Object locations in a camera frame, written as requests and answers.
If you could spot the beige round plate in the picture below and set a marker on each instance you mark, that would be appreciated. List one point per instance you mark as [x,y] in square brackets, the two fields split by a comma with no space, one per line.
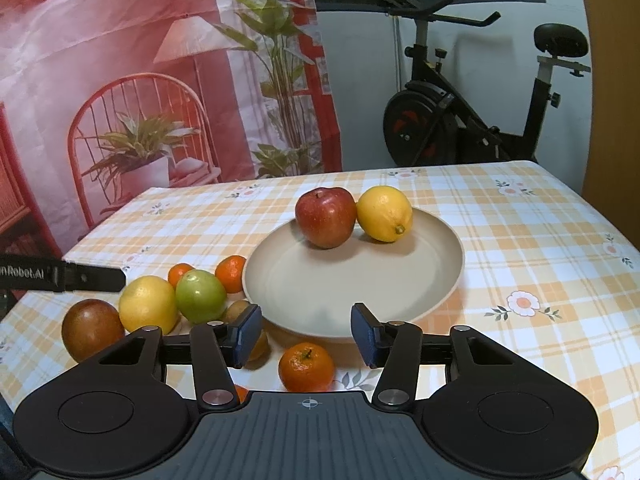
[325,280]

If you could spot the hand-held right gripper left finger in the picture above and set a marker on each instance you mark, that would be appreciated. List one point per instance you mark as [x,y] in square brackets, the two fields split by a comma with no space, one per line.
[245,335]

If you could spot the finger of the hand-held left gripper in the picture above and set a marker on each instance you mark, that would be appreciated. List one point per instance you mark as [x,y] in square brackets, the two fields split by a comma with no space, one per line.
[95,277]

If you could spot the large dark red apple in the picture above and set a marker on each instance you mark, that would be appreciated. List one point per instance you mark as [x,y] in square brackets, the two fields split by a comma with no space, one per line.
[90,330]

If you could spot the black exercise bike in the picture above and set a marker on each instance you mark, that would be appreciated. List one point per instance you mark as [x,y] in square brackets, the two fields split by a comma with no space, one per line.
[415,125]

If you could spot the printed pink wall tapestry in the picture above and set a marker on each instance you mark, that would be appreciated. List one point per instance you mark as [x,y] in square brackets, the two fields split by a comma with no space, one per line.
[100,35]

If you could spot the thin metal pole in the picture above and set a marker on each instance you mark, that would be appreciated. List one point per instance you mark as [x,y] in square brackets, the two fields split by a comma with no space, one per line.
[396,25]

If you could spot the small red apple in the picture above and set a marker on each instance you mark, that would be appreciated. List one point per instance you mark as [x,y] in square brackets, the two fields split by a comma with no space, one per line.
[325,220]

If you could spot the yellow lemon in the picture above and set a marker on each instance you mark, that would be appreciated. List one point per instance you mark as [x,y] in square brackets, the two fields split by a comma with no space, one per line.
[382,212]
[147,305]

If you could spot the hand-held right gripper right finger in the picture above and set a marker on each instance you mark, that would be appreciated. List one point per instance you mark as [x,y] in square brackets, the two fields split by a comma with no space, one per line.
[365,335]

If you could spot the mandarin orange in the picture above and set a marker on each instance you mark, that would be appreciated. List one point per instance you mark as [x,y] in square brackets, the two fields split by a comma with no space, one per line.
[306,369]
[179,274]
[231,274]
[241,393]

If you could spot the checked floral tablecloth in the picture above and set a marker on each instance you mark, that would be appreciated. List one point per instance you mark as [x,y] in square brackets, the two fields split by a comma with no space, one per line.
[500,240]

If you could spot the green apple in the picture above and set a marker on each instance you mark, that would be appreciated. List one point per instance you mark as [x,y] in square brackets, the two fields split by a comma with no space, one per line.
[200,297]

